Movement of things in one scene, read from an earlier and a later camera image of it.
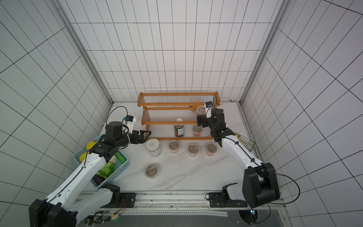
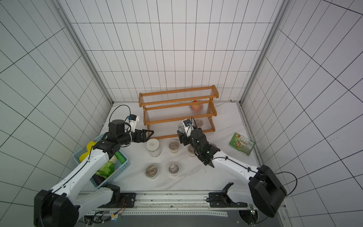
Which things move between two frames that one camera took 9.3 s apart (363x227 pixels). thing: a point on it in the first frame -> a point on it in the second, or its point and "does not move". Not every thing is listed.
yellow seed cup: x=174 y=146 does not move
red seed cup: x=201 y=110 -> x=173 y=169
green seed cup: x=151 y=171 does not move
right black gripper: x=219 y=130 -> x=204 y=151
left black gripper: x=142 y=140 does not move
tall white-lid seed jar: x=153 y=145 does not move
